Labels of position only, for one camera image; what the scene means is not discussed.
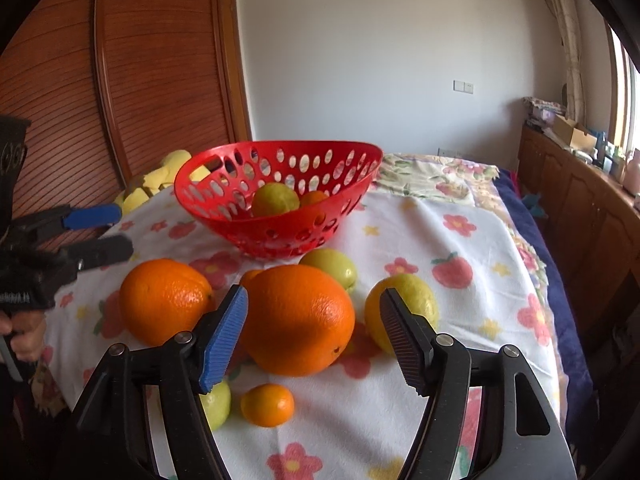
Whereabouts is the wooden sideboard cabinet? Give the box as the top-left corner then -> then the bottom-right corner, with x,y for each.
516,124 -> 640,366

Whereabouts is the pink jar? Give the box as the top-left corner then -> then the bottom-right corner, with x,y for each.
624,148 -> 640,197

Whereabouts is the yellow lemon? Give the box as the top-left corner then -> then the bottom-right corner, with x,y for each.
364,274 -> 441,356

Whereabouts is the green apple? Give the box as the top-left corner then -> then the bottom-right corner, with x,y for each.
299,248 -> 359,295
199,379 -> 232,432

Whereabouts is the person's left hand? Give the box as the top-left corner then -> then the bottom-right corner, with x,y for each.
0,309 -> 48,362

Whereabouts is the open cardboard box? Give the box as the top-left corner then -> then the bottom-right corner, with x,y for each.
552,113 -> 599,149

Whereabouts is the patterned beige curtain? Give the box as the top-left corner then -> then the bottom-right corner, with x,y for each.
537,0 -> 587,122

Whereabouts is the wooden louvred wardrobe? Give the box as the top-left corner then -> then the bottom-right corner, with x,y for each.
0,0 -> 254,228

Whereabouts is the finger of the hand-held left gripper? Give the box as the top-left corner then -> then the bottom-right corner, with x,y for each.
14,203 -> 124,244
50,234 -> 135,281

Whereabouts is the red perforated plastic basket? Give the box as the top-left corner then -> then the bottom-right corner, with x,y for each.
173,140 -> 384,261

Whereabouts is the teal cloth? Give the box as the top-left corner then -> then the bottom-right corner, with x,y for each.
522,191 -> 549,219

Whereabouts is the floral quilted blanket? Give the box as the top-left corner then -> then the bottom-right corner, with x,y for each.
369,152 -> 552,313

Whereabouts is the wooden framed window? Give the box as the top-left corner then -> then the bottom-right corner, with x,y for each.
604,19 -> 640,153

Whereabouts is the yellow-green lemon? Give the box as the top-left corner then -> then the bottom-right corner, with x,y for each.
251,182 -> 301,219

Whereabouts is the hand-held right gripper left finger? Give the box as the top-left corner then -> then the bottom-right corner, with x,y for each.
70,284 -> 250,480

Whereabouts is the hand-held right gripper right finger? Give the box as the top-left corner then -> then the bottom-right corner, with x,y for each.
379,287 -> 581,480

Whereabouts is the dark blue bedsheet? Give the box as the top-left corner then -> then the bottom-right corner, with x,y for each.
494,166 -> 597,463

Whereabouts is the large orange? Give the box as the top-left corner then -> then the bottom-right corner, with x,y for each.
119,258 -> 217,347
239,264 -> 357,377

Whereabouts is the white floral cloth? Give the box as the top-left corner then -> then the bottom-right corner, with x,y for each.
30,180 -> 567,480

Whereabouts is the yellow plush toy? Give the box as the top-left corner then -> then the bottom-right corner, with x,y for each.
114,149 -> 211,215

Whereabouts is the pile of folded cloths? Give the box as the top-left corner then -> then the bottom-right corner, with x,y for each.
522,96 -> 569,130

